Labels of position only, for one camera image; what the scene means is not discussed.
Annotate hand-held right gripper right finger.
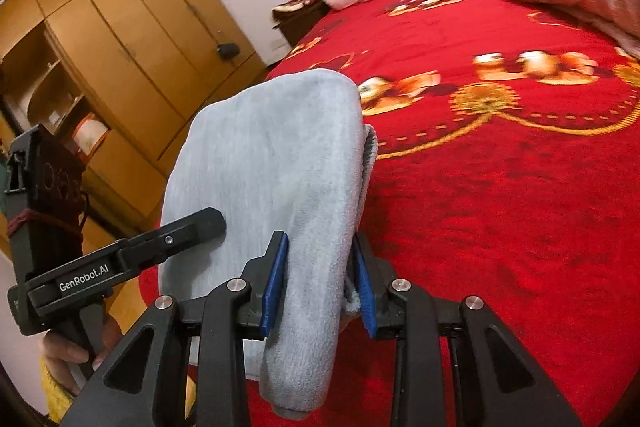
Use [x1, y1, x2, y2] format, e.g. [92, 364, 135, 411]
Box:
[350, 232, 583, 427]

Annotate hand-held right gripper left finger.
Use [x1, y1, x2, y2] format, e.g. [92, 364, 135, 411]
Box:
[59, 231, 291, 427]

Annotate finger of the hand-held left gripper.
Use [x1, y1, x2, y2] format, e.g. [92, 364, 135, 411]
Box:
[122, 207, 227, 275]

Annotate grey-blue pants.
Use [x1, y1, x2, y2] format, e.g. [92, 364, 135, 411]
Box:
[159, 69, 379, 422]

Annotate person's left hand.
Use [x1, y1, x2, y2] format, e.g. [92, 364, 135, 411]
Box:
[39, 314, 125, 400]

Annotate round white orange box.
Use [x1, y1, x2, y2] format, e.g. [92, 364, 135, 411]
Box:
[72, 117, 109, 154]

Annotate red printed blanket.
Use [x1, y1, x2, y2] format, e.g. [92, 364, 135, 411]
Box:
[137, 0, 640, 427]

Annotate wooden wardrobe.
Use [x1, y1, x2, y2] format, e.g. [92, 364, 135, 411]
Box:
[0, 0, 268, 228]

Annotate dark wooden nightstand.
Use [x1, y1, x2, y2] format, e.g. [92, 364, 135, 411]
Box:
[272, 0, 328, 48]

